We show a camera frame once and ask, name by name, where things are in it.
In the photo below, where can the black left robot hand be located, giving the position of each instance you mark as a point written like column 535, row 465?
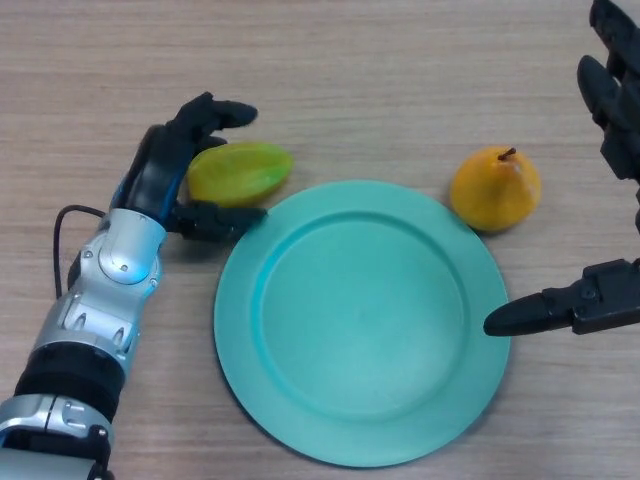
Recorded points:
column 155, row 170

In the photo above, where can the yellow green starfruit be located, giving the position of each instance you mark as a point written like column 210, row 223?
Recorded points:
column 240, row 172

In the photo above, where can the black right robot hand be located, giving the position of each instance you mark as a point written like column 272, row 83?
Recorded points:
column 612, row 300

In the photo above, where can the teal green round plate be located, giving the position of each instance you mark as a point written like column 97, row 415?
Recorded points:
column 362, row 325

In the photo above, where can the orange yellow pear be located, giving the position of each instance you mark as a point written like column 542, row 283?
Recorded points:
column 495, row 192

